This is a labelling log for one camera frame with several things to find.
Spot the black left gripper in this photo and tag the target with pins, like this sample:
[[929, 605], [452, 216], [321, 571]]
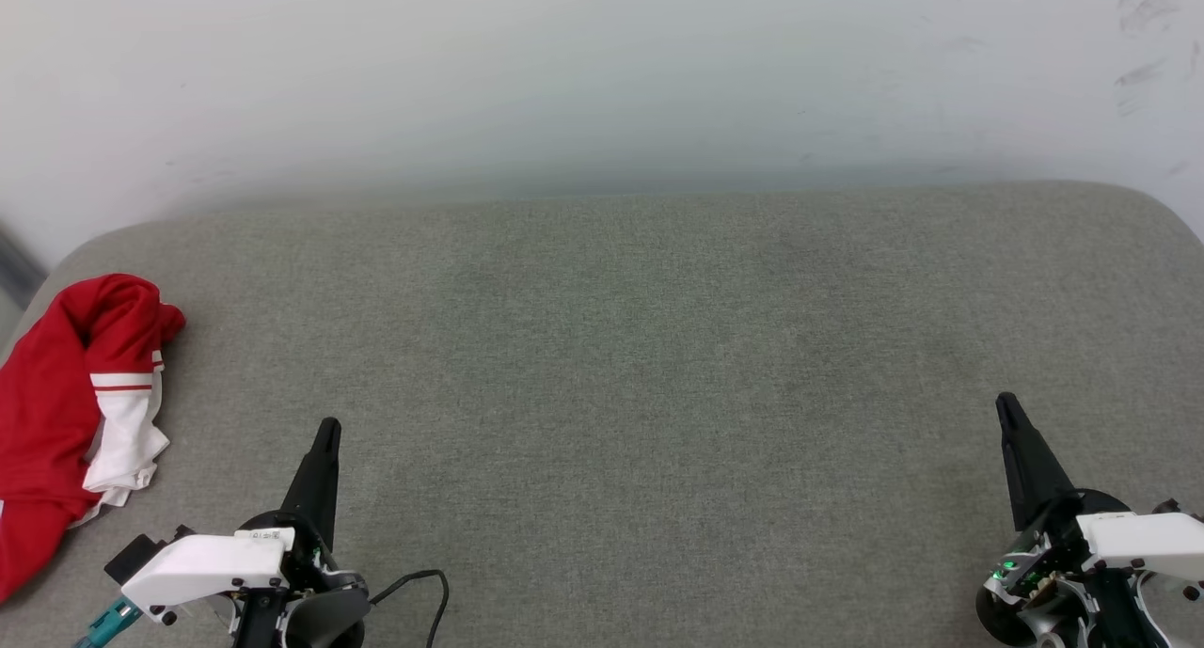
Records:
[[308, 561]]

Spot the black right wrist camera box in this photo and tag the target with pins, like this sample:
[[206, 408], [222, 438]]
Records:
[[1176, 509]]

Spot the red and white basketball jersey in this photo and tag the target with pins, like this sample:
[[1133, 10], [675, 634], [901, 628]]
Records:
[[47, 394]]

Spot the grey wall strip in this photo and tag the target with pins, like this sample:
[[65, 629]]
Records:
[[17, 267]]

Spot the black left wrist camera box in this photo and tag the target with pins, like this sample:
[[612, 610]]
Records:
[[141, 554]]

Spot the grey fabric sofa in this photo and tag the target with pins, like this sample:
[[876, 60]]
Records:
[[658, 394]]

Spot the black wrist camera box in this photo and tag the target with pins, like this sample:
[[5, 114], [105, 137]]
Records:
[[1176, 509], [141, 554]]

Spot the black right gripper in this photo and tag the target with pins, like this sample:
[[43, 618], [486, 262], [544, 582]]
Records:
[[1058, 554]]

